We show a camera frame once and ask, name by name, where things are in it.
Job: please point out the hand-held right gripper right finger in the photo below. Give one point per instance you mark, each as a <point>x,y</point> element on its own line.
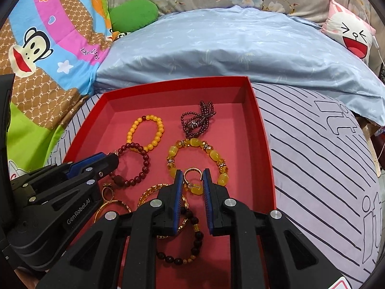
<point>208,201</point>

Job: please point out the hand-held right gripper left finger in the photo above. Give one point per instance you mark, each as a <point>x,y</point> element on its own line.
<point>178,201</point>

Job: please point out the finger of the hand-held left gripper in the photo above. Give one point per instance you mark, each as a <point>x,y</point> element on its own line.
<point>84,164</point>
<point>105,167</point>

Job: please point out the red cardboard box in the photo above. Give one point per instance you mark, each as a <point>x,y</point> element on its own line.
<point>234,144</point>

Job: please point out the gold bangle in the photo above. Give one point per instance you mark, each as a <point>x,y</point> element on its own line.
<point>120,202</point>

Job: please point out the grey striped pillow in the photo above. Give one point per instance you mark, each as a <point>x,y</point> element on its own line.
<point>315,171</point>

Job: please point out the light blue pillow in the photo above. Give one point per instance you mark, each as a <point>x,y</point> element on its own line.
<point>240,51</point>

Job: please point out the green plush toy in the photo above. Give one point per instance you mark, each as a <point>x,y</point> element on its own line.
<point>134,15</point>

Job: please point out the red and white label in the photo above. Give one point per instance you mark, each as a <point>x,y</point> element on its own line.
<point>340,285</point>

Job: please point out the colourful cartoon monkey blanket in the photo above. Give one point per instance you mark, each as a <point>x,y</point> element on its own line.
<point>45,12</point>

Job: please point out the pink cat face cushion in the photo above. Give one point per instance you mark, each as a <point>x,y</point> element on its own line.
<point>349,33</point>

